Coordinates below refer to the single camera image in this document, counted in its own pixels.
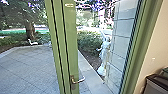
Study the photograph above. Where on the white garden statue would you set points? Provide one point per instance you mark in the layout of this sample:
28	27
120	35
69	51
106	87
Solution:
104	55

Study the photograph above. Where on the small white wall plate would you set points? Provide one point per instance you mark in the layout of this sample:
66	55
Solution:
153	60

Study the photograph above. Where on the grey indoor trash bin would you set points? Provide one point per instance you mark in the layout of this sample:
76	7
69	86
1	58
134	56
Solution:
156	85

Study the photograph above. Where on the large garden tree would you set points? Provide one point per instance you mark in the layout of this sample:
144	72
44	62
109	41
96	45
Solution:
30	28

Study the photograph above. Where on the small white garden bench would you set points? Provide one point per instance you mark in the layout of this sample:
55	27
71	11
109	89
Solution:
32	42

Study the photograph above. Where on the green glass door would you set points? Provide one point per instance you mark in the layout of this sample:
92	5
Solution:
52	40
69	40

